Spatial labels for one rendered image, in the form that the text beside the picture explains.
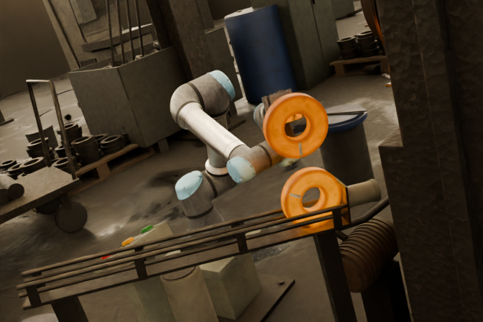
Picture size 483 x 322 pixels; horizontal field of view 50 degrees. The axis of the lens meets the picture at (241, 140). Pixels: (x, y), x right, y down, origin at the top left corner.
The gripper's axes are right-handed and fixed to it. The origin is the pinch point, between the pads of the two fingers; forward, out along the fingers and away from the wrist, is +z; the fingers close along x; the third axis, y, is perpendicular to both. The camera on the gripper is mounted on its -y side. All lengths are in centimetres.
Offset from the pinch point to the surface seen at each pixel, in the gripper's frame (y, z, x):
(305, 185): -16.9, -3.9, -1.1
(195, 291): -40, -30, -36
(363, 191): -23.1, -5.2, 12.9
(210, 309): -48, -34, -33
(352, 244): -37.2, -12.2, 8.2
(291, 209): -21.4, -4.6, -6.1
